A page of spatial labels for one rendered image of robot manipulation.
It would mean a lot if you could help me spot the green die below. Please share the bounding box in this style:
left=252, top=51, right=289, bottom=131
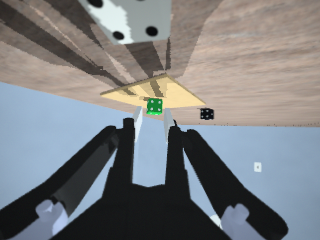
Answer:
left=146, top=98, right=163, bottom=115

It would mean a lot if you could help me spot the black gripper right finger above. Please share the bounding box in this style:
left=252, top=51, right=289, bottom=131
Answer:
left=162, top=108, right=288, bottom=240

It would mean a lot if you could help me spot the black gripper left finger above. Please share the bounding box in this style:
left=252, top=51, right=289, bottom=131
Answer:
left=0, top=106, right=142, bottom=240

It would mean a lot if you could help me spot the tan flat mat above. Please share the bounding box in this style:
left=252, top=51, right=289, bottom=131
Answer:
left=100, top=74, right=206, bottom=109

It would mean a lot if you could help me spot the white die with black pips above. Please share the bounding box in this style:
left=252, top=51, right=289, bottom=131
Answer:
left=78, top=0, right=171, bottom=45

